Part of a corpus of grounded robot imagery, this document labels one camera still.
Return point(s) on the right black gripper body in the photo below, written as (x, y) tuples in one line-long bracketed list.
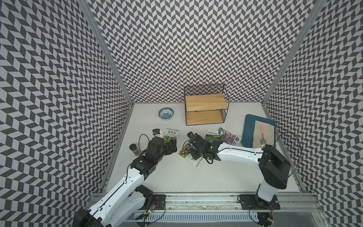
[(202, 152)]

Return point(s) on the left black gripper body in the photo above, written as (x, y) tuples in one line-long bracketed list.
[(165, 150)]

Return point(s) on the mixed flower white seed bag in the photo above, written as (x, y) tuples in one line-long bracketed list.
[(185, 153)]

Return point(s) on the red-white label seed bag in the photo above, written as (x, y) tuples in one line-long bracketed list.
[(170, 134)]

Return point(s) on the green leaf seed bag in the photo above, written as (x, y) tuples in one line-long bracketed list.
[(213, 135)]

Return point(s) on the pink flower seed bag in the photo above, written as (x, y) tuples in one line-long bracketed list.
[(229, 138)]

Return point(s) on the black wire two-tier shelf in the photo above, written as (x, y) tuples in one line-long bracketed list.
[(205, 104)]

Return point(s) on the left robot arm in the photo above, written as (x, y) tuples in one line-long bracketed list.
[(129, 195)]

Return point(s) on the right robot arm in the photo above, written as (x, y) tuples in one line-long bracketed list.
[(274, 167)]

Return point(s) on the small spice jar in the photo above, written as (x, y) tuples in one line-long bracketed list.
[(134, 149)]

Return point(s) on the blue white porcelain bowl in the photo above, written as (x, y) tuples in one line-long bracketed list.
[(166, 113)]

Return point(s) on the teal tray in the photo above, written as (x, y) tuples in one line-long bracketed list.
[(249, 125)]

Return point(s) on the beige cloth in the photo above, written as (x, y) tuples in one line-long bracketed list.
[(269, 134)]

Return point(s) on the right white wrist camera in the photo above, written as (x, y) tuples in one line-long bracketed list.
[(191, 135)]

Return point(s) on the aluminium front rail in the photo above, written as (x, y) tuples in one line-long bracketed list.
[(211, 202)]

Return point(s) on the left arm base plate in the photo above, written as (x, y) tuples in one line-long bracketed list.
[(157, 199)]

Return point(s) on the pink handled spoon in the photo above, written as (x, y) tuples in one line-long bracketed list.
[(262, 141)]

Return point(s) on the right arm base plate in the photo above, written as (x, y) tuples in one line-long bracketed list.
[(249, 201)]

